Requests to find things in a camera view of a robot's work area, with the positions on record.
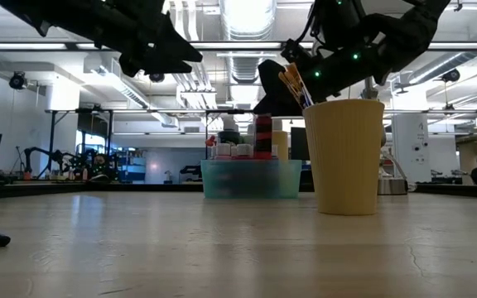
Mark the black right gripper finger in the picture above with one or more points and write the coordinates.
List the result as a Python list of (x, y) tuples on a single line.
[(271, 91)]

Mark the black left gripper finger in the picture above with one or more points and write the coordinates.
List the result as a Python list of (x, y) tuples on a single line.
[(166, 68), (176, 45)]

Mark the small magenta paint bottle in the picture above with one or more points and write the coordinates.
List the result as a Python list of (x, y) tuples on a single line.
[(263, 142)]

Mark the gray paint bottle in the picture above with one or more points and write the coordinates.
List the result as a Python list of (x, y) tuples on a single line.
[(230, 136)]

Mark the small crimson paint bottle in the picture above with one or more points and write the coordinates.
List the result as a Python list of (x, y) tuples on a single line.
[(223, 150)]

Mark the yellow plastic cup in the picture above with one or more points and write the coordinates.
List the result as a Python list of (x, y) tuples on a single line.
[(344, 161)]

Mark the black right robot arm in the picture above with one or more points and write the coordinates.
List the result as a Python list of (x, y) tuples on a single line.
[(408, 25)]

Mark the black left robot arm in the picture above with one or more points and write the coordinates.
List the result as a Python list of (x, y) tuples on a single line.
[(56, 16)]

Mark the bottles in bin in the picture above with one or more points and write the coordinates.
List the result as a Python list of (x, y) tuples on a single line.
[(236, 111)]

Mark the black overhead crossbar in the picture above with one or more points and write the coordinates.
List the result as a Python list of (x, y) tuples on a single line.
[(222, 46)]

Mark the small red fixture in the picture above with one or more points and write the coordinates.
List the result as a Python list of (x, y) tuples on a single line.
[(210, 141)]

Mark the teal plastic bin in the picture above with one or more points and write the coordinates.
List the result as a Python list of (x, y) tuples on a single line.
[(251, 180)]

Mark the shelf with blue bins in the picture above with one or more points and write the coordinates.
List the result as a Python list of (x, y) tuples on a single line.
[(133, 169)]

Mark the silver lamp with white shade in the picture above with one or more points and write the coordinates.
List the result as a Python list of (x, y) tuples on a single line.
[(391, 186)]

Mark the black background robot arms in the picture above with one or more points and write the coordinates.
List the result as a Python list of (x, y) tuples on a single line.
[(35, 151)]

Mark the black hanging camera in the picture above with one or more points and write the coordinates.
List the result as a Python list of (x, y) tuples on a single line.
[(451, 75), (17, 80), (157, 78)]

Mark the black background gantry frame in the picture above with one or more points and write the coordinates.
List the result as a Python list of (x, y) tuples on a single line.
[(52, 136)]

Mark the black aluminium table frame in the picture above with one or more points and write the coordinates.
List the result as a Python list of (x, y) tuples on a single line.
[(470, 191)]

